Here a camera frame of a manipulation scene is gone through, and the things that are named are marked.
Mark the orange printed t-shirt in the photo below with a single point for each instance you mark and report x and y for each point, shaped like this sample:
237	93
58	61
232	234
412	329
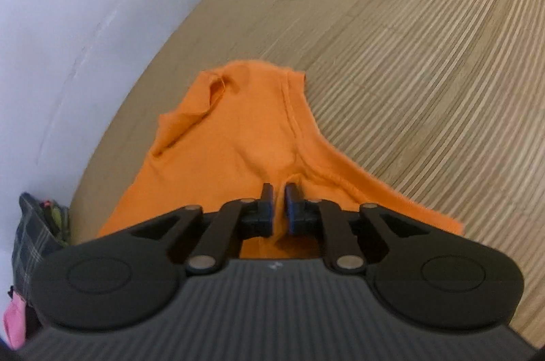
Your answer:
238	139

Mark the dark plaid garment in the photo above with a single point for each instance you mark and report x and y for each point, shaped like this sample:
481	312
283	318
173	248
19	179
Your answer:
32	233

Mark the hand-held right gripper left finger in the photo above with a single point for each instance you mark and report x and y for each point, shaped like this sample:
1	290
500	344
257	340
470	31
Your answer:
267	209

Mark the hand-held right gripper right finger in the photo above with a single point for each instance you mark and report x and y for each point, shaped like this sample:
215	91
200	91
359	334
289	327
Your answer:
291	212

